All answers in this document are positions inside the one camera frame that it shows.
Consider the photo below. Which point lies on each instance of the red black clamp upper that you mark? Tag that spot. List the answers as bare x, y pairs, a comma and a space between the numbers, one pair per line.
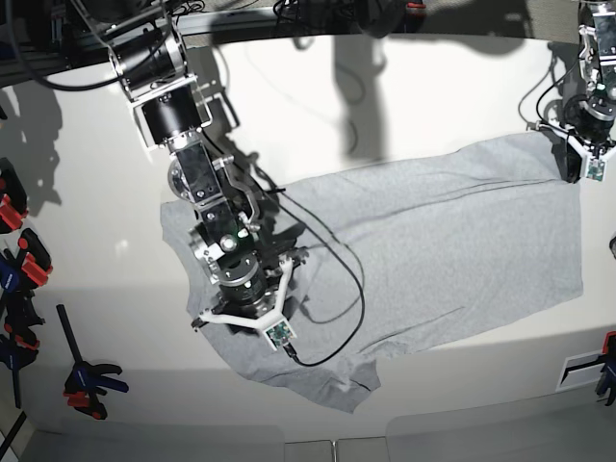
14, 207

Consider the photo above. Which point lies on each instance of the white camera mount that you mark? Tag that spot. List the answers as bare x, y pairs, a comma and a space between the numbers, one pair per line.
278, 338
578, 156

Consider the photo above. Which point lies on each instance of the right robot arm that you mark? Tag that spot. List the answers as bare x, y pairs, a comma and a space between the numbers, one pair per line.
149, 57

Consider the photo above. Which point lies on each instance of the grey T-shirt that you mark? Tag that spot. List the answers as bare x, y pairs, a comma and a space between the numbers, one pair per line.
415, 254

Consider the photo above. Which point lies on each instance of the red black clamp lower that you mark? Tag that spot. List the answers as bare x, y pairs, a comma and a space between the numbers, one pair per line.
31, 264

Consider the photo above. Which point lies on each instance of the blue red clamp right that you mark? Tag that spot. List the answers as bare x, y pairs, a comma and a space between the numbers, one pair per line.
606, 384

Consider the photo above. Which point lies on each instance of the red black clamp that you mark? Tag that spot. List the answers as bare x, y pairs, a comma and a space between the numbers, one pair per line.
14, 207
31, 264

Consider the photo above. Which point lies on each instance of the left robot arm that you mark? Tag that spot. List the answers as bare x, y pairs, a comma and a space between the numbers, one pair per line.
596, 55

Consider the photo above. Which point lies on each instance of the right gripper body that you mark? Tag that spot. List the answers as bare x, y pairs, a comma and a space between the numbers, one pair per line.
252, 298

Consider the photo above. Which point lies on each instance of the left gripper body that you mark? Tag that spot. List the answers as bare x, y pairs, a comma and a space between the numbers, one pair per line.
591, 115

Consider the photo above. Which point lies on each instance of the white black label sticker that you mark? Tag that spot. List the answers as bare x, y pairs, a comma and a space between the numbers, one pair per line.
579, 370

